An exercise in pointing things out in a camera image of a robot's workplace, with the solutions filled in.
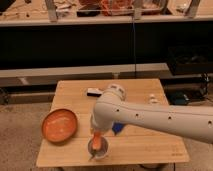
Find orange pepper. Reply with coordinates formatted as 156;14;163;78
92;132;101;150

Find small white object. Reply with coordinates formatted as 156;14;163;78
149;94;158;104

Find blue cloth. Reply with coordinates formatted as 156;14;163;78
112;123;125;134

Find black box on shelf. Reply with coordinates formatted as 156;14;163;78
167;45;213;75

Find wooden table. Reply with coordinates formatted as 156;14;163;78
35;78;191;168

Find long shelf bench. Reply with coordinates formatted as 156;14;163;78
0;63;172;87

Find black and white remote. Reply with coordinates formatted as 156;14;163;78
87;88;102;97

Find orange round bowl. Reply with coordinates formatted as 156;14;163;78
41;109;78;143

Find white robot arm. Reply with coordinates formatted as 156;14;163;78
90;84;213;144

